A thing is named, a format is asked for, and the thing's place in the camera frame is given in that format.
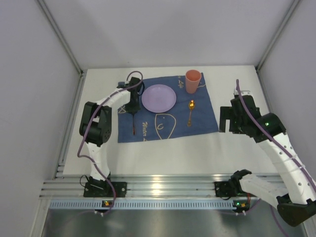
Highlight copper fork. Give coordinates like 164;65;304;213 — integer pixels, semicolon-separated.
132;113;135;135

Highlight purple plastic plate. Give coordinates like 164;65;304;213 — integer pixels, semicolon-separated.
142;84;177;113

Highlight blue cloth placemat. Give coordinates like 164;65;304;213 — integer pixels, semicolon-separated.
118;76;219;143

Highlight gold spoon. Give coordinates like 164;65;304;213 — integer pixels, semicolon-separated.
187;100;196;127

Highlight orange plastic cup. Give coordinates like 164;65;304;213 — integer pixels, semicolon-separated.
185;70;201;94

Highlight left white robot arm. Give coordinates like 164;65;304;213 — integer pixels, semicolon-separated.
77;77;145;192

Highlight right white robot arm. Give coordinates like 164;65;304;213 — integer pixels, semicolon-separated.
216;95;316;227

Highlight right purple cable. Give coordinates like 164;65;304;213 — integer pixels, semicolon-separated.
236;79;316;237

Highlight purple cable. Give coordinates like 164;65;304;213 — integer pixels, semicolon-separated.
78;71;145;216
236;79;316;237

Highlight right aluminium frame post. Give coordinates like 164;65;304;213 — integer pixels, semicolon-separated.
255;0;303;72

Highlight aluminium frame post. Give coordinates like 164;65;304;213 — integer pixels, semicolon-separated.
255;0;303;72
35;0;83;76

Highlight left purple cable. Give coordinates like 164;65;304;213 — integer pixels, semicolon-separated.
78;71;145;216

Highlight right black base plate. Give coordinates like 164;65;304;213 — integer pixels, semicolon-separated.
214;181;247;198

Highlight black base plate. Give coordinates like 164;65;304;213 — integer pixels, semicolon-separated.
83;181;127;198
214;181;247;198

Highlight aluminium mounting rail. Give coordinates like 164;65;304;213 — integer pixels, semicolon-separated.
39;174;230;198

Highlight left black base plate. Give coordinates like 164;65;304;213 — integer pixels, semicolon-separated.
83;181;127;198

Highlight perforated cable duct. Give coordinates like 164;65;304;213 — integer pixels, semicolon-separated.
49;199;249;210

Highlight left aluminium frame post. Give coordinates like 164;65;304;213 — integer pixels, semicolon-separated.
35;0;83;76

